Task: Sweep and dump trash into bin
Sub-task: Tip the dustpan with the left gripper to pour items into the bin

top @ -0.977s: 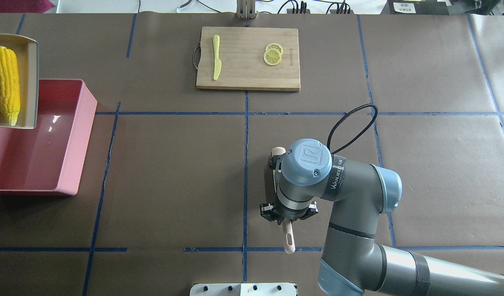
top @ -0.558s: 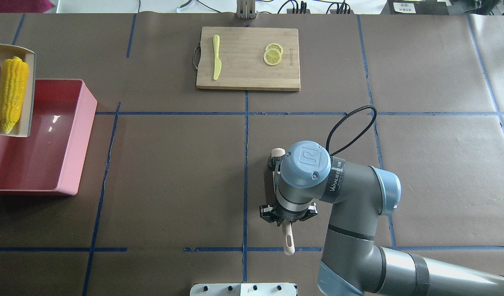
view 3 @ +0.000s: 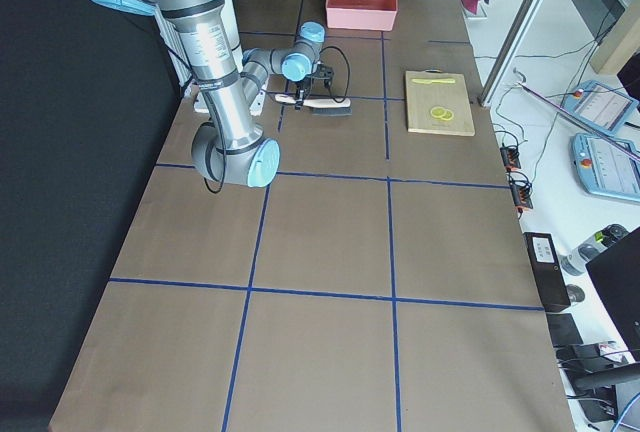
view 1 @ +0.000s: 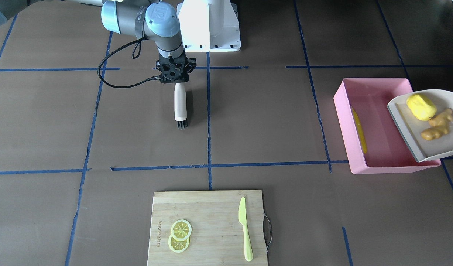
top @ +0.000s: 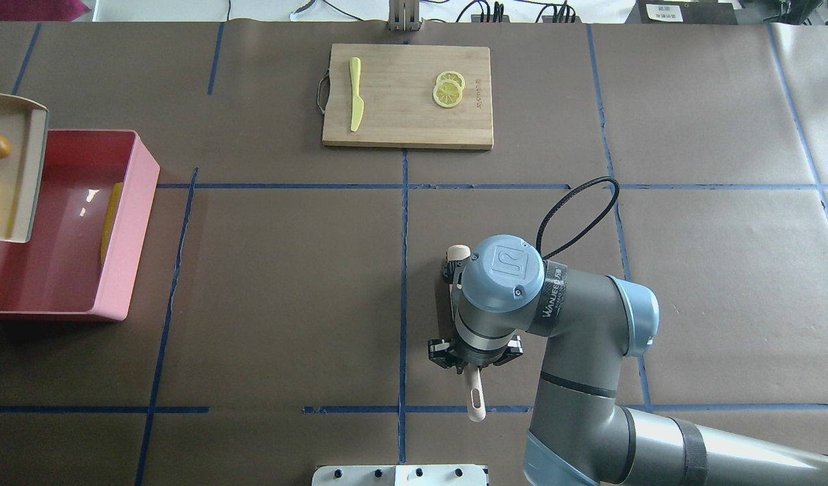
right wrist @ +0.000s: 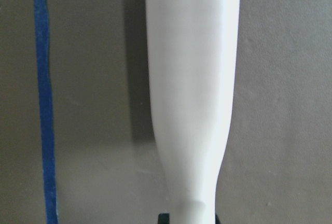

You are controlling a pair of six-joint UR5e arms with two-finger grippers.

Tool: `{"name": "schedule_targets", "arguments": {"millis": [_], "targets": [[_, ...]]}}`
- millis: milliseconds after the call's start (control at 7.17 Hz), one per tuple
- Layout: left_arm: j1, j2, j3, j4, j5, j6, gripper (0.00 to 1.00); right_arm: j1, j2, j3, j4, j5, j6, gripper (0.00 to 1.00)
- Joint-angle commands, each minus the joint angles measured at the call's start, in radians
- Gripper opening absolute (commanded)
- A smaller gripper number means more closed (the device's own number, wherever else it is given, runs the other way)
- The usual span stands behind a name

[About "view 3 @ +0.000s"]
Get black laptop corner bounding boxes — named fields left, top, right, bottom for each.
left=586, top=231, right=639, bottom=359

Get orange black connector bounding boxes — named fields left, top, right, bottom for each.
left=500, top=145, right=521, bottom=172
left=508, top=171, right=533, bottom=214

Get bamboo cutting board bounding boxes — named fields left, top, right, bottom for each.
left=405, top=71, right=475, bottom=137

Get blue teach pendant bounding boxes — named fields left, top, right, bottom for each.
left=571, top=133, right=639, bottom=202
left=561, top=80, right=639, bottom=137

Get beige hand brush black bristles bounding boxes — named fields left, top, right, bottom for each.
left=274, top=94, right=352, bottom=117

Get clear plastic bottle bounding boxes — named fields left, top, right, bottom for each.
left=560, top=235, right=612, bottom=276

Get white pedestal column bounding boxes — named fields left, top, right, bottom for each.
left=154, top=0, right=271, bottom=117

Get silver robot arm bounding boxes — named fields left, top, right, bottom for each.
left=92, top=0, right=325, bottom=188

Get black rectangular box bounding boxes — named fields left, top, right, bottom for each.
left=523, top=232, right=571, bottom=313

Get upper orange black connector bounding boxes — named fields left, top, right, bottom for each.
left=500, top=145, right=521, bottom=172

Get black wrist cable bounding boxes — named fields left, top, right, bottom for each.
left=201, top=45, right=351, bottom=195

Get upper blue teach pendant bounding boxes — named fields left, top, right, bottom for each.
left=561, top=80, right=639, bottom=137

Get pink plastic bin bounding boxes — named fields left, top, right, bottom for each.
left=325, top=0, right=398, bottom=32

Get green plastic knife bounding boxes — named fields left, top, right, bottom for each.
left=411, top=77, right=456, bottom=85

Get aluminium frame post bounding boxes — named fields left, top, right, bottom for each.
left=479, top=0, right=543, bottom=107

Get lower orange black connector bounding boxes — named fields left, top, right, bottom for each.
left=508, top=171, right=533, bottom=214

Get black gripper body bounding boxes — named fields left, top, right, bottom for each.
left=285, top=63, right=334, bottom=93

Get lower blue teach pendant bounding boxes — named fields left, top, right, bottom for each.
left=571, top=133, right=639, bottom=202

